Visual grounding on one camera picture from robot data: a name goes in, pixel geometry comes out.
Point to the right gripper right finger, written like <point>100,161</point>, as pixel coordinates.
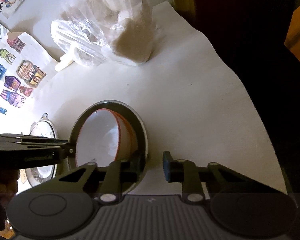
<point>186,173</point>

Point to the white candle front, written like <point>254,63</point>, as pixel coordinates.
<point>62,65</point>

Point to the white bowl red rim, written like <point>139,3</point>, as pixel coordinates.
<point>128,142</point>
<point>102,139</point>

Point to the dark metal bowl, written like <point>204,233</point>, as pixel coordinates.
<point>138,158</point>

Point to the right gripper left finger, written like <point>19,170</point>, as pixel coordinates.
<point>119,174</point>

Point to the white candle rear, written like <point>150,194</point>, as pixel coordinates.
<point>67,57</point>

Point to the paper sheet with house drawings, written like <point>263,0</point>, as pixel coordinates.
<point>25,68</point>

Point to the plastic bag of white rolls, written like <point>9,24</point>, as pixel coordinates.
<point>91,32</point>

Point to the white candle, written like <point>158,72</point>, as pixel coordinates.
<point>62,65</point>
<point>67,57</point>

